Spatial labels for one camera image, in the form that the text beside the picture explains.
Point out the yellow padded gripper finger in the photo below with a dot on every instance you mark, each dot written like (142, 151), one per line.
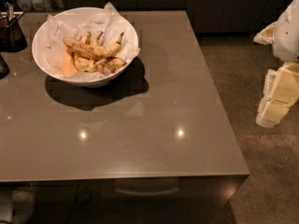
(286, 84)
(270, 113)

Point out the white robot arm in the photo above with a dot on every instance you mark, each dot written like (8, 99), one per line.
(283, 36)

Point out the white paper liner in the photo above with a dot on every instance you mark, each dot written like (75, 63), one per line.
(59, 34)

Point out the dark round object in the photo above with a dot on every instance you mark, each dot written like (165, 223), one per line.
(4, 70)

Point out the black mesh utensil holder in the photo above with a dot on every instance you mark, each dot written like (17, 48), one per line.
(12, 38)

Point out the long spotted banana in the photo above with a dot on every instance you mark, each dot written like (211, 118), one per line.
(96, 52)

